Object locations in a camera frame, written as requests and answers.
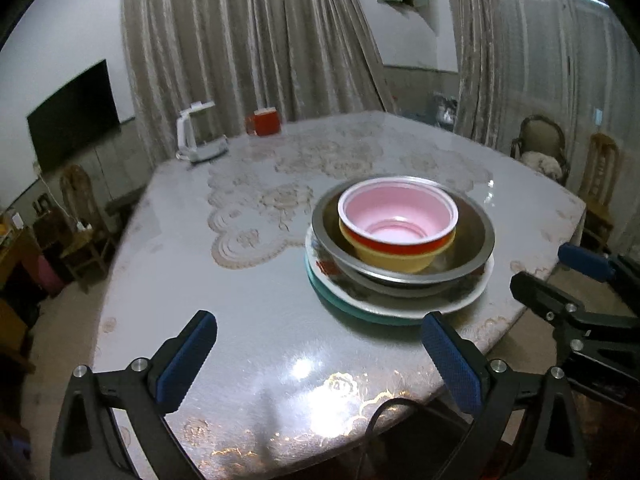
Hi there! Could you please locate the wide beige curtain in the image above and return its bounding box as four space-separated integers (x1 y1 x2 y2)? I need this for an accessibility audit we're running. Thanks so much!
120 0 396 161

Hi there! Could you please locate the light blue round plate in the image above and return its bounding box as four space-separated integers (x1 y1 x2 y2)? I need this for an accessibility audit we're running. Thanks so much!
306 255 481 328

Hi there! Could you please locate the dark round-back armchair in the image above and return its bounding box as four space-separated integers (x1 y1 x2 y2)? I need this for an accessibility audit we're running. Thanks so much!
510 115 572 186

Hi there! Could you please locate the pale floral chair cushion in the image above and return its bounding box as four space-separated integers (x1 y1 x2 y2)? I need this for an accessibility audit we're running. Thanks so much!
520 151 561 176

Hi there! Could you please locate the narrow beige curtain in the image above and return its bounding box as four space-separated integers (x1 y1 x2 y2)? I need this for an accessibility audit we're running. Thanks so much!
440 0 506 148

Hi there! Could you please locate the red mug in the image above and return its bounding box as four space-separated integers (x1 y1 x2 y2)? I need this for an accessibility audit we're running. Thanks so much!
244 108 282 137

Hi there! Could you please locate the red bowl pink inside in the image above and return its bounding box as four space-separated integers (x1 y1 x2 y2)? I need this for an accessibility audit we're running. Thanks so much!
337 177 459 251

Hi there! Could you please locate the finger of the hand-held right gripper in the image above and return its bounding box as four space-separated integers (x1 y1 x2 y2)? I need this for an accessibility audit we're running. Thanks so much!
557 242 640 306
510 271 640 356

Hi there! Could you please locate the black wall television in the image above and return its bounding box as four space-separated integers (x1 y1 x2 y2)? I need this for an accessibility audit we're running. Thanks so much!
26 59 122 173

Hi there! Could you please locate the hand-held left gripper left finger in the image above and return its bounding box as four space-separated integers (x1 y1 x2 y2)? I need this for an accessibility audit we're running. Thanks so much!
50 310 218 480

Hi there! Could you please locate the yellow plastic bowl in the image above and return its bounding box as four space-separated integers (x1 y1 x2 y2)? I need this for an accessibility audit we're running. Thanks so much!
339 217 457 275

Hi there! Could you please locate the black cable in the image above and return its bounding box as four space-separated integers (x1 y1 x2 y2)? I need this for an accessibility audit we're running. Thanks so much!
367 399 426 480

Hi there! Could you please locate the wooden cabinet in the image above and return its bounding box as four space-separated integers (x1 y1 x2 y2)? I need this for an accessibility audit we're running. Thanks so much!
0 210 46 361

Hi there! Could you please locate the white electric kettle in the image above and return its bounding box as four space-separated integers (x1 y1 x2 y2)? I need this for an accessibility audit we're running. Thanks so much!
175 101 231 163

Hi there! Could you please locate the stainless steel bowl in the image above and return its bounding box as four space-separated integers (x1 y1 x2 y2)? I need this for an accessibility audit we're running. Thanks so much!
311 175 496 291

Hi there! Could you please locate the carved wooden chair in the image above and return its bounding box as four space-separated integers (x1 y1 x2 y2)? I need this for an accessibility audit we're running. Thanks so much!
60 164 108 241

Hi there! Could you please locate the white sheer curtain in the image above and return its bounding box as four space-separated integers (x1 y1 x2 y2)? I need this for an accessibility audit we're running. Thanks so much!
492 0 640 201

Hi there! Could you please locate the pink bin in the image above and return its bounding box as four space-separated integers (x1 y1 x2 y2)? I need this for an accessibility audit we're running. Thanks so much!
37 255 66 298

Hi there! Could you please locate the light wooden chair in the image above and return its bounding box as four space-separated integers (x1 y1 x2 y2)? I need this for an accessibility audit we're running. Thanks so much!
577 132 621 256

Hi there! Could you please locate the wooden stool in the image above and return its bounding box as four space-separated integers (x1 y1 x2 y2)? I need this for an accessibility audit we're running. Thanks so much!
60 230 116 281

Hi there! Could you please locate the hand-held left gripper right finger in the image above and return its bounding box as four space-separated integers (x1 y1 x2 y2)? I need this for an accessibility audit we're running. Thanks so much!
420 311 588 480

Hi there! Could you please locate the large white printed plate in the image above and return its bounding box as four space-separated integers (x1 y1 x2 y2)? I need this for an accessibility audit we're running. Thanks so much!
305 225 496 320

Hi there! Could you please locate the clear plastic bag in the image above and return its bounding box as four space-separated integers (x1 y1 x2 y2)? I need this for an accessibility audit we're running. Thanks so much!
432 92 458 126

